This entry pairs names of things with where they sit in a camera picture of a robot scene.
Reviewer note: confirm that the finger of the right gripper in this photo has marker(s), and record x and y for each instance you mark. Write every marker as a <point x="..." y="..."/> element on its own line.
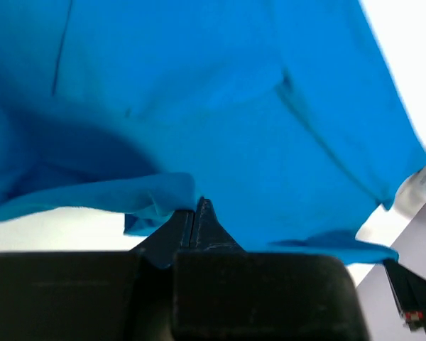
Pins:
<point x="409" y="292"/>

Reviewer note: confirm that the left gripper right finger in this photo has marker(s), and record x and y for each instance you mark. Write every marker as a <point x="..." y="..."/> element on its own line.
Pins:
<point x="221" y="292"/>

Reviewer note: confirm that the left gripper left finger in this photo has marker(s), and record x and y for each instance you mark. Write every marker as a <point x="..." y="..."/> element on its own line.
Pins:
<point x="92" y="295"/>

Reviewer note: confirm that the blue polo shirt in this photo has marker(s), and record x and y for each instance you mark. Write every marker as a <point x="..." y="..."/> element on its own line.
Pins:
<point x="282" y="113"/>

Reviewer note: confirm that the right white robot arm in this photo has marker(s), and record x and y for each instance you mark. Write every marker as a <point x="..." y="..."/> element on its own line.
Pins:
<point x="418" y="189"/>

